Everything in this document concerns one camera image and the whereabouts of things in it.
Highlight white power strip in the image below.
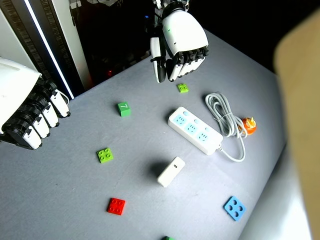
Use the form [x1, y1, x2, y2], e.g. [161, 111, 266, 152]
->
[167, 106, 224, 156]

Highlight white charger block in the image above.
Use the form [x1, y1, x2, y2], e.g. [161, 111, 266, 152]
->
[157, 156, 186, 188]

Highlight green number cube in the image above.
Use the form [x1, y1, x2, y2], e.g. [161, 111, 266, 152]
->
[116, 101, 132, 118]

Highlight small orange toy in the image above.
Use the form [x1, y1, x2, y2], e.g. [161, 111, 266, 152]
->
[241, 116, 258, 136]

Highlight blurred tan panel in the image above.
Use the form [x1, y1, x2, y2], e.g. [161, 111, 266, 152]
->
[274, 7, 320, 240]

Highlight white light strip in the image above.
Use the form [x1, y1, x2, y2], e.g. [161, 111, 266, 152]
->
[23, 0, 75, 100]

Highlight large light green brick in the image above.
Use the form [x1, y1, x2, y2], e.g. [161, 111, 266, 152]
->
[96, 147, 115, 164]

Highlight blue four-hole foam block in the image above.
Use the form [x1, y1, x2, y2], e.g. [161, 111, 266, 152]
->
[223, 196, 247, 222]

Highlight red toy brick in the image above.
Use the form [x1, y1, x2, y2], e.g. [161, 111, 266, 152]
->
[107, 197, 127, 216]

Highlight grey table cloth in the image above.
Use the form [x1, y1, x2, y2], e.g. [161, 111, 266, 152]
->
[0, 27, 288, 240]

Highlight white power strip cable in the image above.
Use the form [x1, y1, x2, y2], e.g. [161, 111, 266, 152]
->
[204, 92, 248, 163]

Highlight white wall panel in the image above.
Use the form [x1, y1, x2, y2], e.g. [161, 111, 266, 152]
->
[0, 9, 36, 73]

